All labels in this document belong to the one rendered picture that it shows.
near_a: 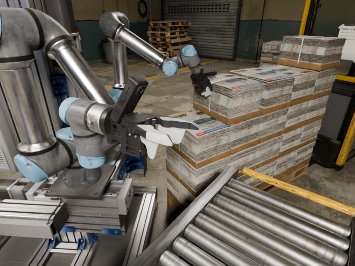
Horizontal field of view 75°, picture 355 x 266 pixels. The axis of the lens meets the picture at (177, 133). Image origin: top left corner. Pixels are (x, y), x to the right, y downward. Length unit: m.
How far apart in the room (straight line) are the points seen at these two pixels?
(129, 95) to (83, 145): 0.22
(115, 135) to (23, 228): 0.68
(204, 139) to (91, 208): 0.70
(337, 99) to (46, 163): 2.62
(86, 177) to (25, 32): 0.55
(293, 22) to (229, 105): 6.98
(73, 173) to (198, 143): 0.69
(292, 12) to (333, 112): 5.73
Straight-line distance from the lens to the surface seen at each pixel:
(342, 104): 2.86
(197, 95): 1.67
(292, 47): 2.25
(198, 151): 1.38
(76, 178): 1.02
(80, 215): 1.16
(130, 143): 0.52
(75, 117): 0.62
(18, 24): 0.80
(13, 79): 0.81
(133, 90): 0.49
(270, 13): 8.50
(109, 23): 1.31
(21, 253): 1.78
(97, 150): 0.67
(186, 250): 0.81
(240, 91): 1.46
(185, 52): 1.34
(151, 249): 0.81
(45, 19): 0.84
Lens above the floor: 1.44
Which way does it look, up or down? 27 degrees down
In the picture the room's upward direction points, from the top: straight up
